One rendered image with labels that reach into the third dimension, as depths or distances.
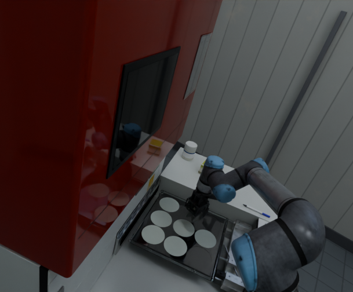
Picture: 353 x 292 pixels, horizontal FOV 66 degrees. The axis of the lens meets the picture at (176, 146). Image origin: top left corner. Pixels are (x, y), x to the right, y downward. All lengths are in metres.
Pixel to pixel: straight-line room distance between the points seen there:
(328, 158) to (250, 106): 0.90
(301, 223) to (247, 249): 0.14
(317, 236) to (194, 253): 0.63
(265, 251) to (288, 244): 0.05
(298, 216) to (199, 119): 2.66
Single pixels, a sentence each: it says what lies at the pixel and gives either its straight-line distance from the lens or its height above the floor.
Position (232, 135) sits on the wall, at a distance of 3.14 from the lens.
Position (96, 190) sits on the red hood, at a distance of 0.56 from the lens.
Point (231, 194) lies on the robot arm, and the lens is 1.01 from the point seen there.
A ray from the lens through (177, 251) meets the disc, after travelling 1.19.
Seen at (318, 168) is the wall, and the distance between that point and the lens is 3.02.
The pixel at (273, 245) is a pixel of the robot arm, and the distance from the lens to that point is 0.68.
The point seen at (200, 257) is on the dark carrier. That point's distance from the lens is 1.21.
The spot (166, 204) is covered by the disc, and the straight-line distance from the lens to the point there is 1.36.
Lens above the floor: 1.81
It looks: 30 degrees down
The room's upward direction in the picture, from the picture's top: 16 degrees clockwise
